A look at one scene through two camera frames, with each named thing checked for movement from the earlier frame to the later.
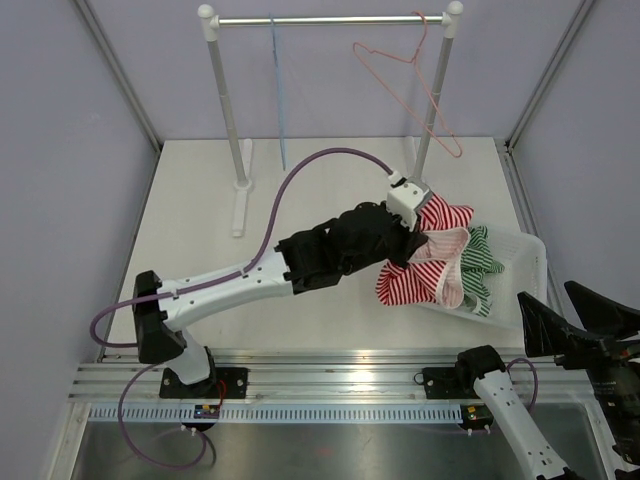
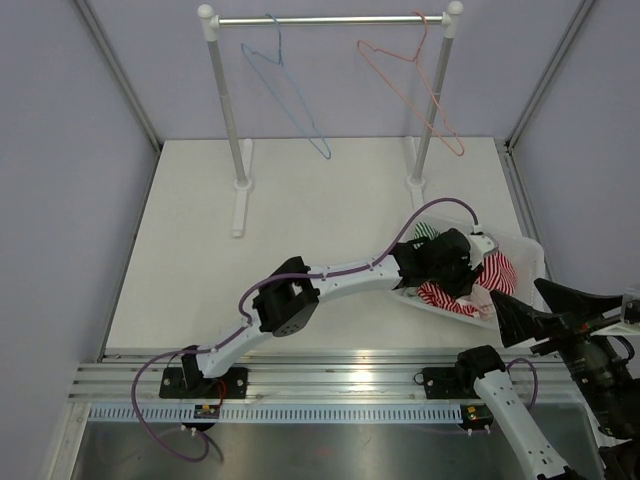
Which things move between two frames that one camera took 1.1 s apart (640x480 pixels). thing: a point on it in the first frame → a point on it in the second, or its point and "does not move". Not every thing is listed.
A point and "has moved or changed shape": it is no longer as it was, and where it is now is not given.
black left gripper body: x=397 y=242 → x=454 y=276
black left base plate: x=220 y=383 does not move
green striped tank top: x=476 y=262 → x=423 y=230
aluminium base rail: x=315 y=377 does not move
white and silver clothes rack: x=242 y=150 does not move
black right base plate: x=443 y=382 does not move
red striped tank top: x=434 y=273 has moved or changed shape
